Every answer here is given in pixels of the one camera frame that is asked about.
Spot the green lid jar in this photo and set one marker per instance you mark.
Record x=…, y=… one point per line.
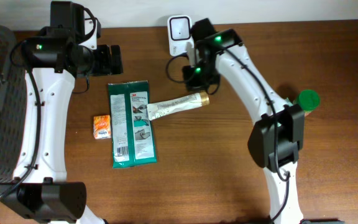
x=308, y=100

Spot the white barcode scanner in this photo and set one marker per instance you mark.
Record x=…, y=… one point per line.
x=179, y=37

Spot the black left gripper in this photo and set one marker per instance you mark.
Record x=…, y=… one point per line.
x=115, y=59

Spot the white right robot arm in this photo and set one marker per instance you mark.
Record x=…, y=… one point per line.
x=278, y=132

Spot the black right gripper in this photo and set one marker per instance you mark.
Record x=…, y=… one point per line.
x=187, y=75

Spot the white cream tube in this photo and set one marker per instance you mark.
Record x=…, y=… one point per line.
x=189, y=102

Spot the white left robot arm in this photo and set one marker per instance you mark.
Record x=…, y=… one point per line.
x=39, y=190

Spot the grey plastic mesh basket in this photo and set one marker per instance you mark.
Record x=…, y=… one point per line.
x=2, y=109

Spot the green glove package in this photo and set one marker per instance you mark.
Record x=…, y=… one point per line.
x=132, y=134

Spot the orange tissue pack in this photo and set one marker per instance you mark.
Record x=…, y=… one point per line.
x=102, y=127

